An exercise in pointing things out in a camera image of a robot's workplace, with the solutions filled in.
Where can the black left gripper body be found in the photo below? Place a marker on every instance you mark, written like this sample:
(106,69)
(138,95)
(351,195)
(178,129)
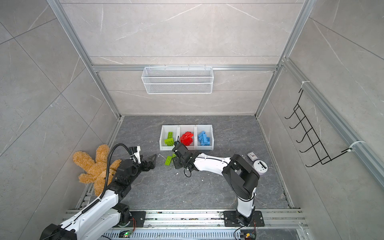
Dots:
(146,168)

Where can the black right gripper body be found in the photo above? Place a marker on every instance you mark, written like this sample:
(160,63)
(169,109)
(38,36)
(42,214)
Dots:
(178,163)

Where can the red arch lego piece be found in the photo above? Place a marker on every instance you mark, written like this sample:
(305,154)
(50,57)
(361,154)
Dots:
(187,139)

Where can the blue lego brick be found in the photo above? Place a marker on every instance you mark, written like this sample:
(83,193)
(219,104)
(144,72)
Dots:
(203,139)

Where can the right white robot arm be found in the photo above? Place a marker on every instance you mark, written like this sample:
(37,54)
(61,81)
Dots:
(238,173)

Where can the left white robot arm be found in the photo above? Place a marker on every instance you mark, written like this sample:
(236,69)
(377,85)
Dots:
(104,212)

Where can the white middle plastic bin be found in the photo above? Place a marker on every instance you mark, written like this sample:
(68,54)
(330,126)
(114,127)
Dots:
(189,128)

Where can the white plastic bin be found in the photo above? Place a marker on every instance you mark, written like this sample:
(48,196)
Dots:
(208,129)
(164,134)
(189,128)

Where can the white left plastic bin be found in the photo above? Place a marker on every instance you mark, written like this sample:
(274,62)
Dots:
(164,134)

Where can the white right plastic bin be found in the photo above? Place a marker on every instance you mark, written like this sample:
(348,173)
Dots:
(208,129)

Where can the brown teddy bear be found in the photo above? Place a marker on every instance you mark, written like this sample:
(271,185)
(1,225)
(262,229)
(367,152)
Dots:
(96,170)

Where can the small clear case clock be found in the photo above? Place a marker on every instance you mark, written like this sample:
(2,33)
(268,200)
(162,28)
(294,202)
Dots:
(252,156)

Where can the round white tape roll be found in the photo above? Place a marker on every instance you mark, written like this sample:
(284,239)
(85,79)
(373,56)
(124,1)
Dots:
(260,166)

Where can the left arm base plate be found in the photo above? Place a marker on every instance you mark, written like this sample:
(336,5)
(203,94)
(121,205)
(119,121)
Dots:
(132,219)

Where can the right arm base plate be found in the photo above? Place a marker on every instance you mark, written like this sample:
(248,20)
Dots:
(235,219)

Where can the white wire mesh basket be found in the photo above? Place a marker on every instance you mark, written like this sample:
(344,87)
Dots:
(178,80)

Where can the aluminium front rail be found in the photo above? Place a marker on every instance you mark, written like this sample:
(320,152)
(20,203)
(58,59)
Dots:
(182,219)

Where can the black wire hook rack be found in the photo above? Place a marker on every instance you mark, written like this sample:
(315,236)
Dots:
(310,134)

